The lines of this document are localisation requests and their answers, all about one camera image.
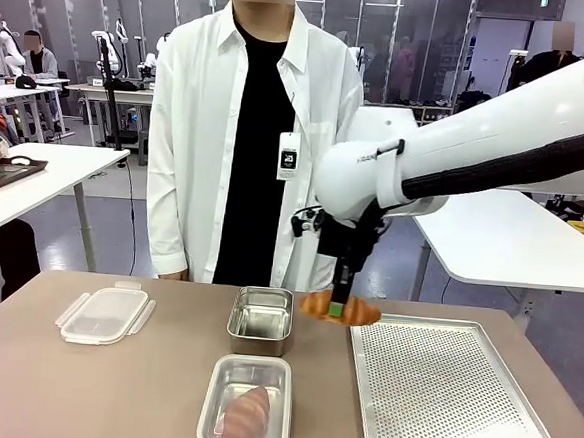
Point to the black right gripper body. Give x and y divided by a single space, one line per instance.
343 242

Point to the golden brown croissant bread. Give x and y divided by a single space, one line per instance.
248 409
363 314

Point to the clear plastic clip lid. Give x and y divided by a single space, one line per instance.
105 313
203 426

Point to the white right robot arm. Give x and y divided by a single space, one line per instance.
478 132

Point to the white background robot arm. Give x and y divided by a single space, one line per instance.
110 51
5 51
148 66

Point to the person's right hand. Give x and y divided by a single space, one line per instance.
179 274

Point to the white black name tag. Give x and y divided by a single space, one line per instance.
287 154

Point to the wooden shoe rack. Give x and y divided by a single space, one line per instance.
432 111

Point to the perforated metal baking tray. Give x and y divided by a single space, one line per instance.
459 406

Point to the large white table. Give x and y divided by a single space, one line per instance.
511 239

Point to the person in white shirt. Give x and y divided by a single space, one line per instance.
197 147

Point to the person in pink clothes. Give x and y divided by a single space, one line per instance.
405 69

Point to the black rolling cart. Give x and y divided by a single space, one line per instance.
573 206

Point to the white background workbench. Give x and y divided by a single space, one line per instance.
130 95

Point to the person in black coat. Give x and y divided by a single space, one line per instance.
543 66

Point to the black tripod pole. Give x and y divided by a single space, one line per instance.
112 106

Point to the white side table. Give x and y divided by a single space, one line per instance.
59 173

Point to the dark brown tray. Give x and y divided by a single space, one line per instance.
9 174

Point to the seated person grey hoodie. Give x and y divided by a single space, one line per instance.
41 61

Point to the black cap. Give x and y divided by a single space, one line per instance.
26 81

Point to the white background desk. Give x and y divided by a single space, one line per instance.
15 94

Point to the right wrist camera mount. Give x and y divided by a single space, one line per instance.
306 224

